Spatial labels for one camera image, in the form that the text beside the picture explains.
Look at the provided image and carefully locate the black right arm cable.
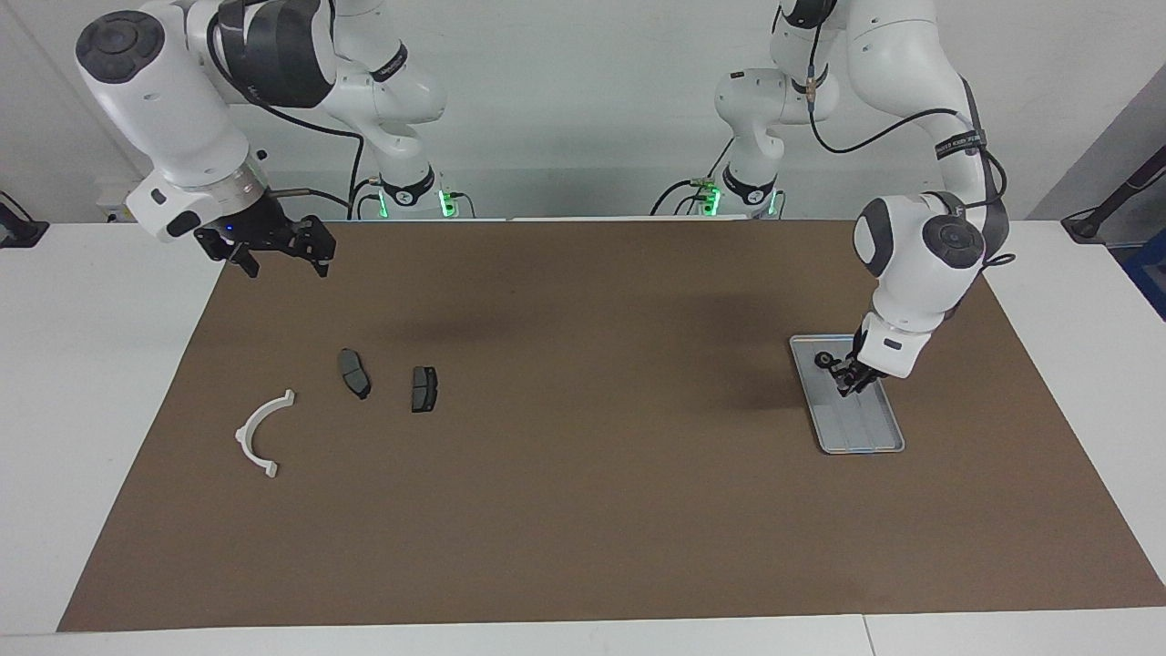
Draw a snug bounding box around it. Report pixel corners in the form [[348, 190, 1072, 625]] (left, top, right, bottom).
[[208, 0, 368, 220]]

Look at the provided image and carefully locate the white power strip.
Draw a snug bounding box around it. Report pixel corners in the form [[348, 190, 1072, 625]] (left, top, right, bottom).
[[96, 178, 151, 223]]

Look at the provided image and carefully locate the dark curved brake pad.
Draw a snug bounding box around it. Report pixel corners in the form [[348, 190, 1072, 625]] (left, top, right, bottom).
[[338, 348, 373, 401]]

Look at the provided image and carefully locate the silver metal tray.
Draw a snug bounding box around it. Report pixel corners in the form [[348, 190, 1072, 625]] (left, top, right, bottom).
[[789, 333, 906, 456]]

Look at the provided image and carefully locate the brown table mat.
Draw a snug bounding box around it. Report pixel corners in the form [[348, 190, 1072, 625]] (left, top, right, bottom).
[[56, 219, 1166, 632]]

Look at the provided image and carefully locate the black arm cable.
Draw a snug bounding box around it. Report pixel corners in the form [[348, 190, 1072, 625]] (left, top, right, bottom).
[[806, 46, 1013, 271], [208, 0, 368, 220]]

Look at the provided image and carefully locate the black table clamp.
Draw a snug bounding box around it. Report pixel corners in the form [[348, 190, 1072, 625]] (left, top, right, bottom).
[[0, 191, 49, 249]]

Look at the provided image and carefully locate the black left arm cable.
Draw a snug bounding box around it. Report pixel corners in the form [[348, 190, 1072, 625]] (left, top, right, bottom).
[[806, 46, 1013, 271]]

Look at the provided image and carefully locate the blue box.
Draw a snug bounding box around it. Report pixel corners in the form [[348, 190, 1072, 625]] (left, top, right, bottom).
[[1124, 232, 1166, 321]]

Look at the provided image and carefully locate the white curved plastic bracket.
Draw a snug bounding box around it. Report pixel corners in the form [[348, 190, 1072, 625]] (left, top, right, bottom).
[[234, 389, 297, 479]]

